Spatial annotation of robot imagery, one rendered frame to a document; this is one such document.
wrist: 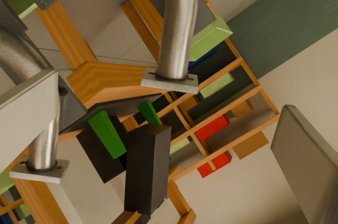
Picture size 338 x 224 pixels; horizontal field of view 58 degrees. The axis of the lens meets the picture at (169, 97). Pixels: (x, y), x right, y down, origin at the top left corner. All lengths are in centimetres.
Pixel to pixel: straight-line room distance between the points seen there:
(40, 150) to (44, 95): 19
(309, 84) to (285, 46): 80
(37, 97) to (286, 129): 13
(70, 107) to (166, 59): 15
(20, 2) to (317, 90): 585
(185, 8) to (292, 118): 15
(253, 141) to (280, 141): 547
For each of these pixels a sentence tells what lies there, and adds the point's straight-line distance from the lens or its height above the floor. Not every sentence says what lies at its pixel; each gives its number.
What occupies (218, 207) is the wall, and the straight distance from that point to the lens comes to 664.
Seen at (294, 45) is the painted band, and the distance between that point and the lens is 610.
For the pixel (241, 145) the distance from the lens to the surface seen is 565.
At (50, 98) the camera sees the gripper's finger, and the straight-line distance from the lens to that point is 18.
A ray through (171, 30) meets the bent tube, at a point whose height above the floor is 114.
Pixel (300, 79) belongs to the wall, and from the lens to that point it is 609.
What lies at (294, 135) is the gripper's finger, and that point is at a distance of 16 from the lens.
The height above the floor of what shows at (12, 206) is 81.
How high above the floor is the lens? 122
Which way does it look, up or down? 6 degrees down
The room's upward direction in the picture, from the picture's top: 147 degrees clockwise
